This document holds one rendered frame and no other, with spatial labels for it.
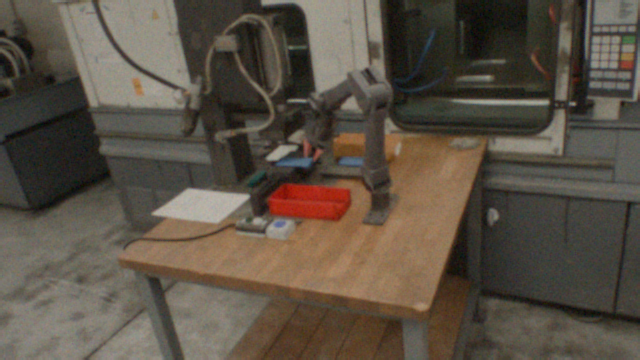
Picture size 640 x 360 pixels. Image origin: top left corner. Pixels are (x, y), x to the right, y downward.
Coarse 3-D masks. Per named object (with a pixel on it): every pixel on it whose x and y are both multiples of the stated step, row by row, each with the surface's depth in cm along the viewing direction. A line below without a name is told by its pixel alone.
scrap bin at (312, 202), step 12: (276, 192) 170; (288, 192) 176; (300, 192) 173; (312, 192) 171; (324, 192) 169; (336, 192) 167; (348, 192) 165; (276, 204) 165; (288, 204) 163; (300, 204) 161; (312, 204) 159; (324, 204) 157; (336, 204) 168; (348, 204) 165; (288, 216) 165; (300, 216) 163; (312, 216) 161; (324, 216) 159; (336, 216) 157
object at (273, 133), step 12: (240, 108) 190; (252, 108) 188; (264, 108) 186; (276, 108) 179; (288, 108) 181; (300, 108) 179; (264, 120) 179; (276, 120) 177; (288, 120) 175; (300, 120) 182; (264, 132) 174; (276, 132) 172; (288, 132) 174
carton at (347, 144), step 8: (344, 136) 213; (352, 136) 211; (360, 136) 210; (392, 136) 204; (336, 144) 203; (344, 144) 201; (352, 144) 200; (360, 144) 198; (392, 144) 205; (400, 144) 205; (336, 152) 204; (344, 152) 203; (352, 152) 201; (360, 152) 200; (392, 152) 204; (392, 160) 196
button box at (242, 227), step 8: (248, 216) 163; (232, 224) 162; (240, 224) 158; (248, 224) 158; (256, 224) 156; (264, 224) 156; (216, 232) 161; (240, 232) 158; (248, 232) 157; (256, 232) 155; (264, 232) 155; (136, 240) 165; (160, 240) 161; (168, 240) 160; (176, 240) 159; (184, 240) 159
